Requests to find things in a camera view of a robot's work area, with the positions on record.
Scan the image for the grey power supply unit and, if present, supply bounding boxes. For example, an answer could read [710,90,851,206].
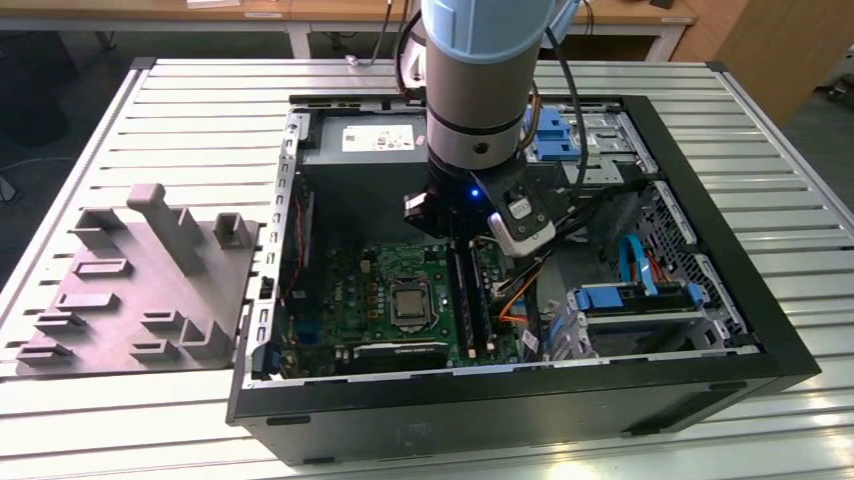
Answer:
[296,114,434,251]

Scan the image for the CPU socket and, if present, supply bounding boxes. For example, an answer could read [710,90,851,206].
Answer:
[386,276,439,335]

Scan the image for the green motherboard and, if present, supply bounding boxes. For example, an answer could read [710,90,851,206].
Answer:
[283,239,529,374]

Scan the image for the white label sticker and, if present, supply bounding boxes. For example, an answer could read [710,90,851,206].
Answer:
[340,124,416,154]

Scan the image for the silver CPU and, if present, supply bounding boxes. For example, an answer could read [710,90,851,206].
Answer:
[392,289,428,321]

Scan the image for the blue drive latch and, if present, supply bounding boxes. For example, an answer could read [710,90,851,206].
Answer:
[526,107,577,162]

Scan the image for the silver drive cage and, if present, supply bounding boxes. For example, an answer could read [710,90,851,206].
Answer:
[523,102,659,216]

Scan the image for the hard disk in blue carrier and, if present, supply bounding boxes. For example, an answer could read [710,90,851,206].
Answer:
[571,282,706,316]

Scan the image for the black graphics card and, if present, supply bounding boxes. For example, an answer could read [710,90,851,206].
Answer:
[352,339,450,374]

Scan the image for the black open PC case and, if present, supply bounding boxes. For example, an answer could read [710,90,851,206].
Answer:
[224,92,822,469]

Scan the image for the grey parts rack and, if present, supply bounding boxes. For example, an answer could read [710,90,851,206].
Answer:
[12,182,268,376]

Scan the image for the long wooden desk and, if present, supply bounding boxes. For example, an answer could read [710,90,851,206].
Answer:
[0,0,699,62]

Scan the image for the wooden cabinet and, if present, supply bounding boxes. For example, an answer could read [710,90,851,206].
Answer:
[670,0,854,126]

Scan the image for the black chair caster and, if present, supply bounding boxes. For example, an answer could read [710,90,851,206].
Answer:
[814,74,854,104]

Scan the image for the black camera bracket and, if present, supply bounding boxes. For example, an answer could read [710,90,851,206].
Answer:
[466,169,555,234]

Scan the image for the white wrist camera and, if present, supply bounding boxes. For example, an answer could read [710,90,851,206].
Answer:
[486,212,559,259]

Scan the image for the black wire bundle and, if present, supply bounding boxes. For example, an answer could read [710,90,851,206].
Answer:
[493,184,649,301]

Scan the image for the orange wires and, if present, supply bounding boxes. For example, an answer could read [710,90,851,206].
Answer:
[498,279,535,326]

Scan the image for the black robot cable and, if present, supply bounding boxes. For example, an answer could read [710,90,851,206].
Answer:
[541,24,595,191]

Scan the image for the blue flat wire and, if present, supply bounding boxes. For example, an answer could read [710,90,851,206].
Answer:
[618,233,659,294]

